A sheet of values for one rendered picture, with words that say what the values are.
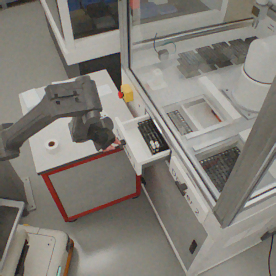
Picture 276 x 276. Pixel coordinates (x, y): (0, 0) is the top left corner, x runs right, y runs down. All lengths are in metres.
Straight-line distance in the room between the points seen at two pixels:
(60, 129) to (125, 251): 0.94
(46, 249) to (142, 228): 0.68
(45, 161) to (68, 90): 0.86
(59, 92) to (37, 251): 1.30
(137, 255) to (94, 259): 0.29
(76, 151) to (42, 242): 0.63
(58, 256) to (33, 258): 0.14
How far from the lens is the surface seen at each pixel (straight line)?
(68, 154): 1.51
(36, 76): 3.29
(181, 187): 1.21
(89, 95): 0.70
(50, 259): 1.81
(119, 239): 2.08
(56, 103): 0.69
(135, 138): 1.44
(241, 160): 0.84
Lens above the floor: 1.96
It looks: 51 degrees down
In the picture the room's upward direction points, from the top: straight up
